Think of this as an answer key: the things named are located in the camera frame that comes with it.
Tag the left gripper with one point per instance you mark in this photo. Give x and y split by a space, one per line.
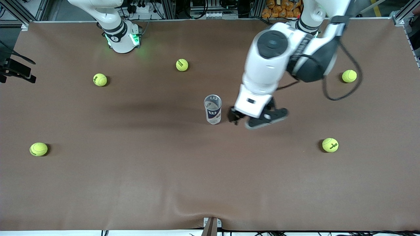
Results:
234 116

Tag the white blue tennis ball can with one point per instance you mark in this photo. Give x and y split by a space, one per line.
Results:
213 114

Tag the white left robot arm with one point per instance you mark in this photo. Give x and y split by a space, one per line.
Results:
265 65

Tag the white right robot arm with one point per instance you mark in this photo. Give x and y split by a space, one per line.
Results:
116 36

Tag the yellow-green tennis ball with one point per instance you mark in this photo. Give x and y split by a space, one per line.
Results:
349 76
38 149
330 145
100 79
182 65

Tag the white power strip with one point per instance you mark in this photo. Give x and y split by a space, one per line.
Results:
213 14

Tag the pile of orange objects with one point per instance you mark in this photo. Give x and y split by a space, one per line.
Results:
279 8

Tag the wooden metal table clamp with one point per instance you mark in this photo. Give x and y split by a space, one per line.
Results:
211 227

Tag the power strip with black plugs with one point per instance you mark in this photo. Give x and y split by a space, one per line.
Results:
141 6

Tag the brown table mat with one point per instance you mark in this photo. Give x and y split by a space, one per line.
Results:
131 183

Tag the aluminium frame rail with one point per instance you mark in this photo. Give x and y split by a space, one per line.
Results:
405 11
19 11

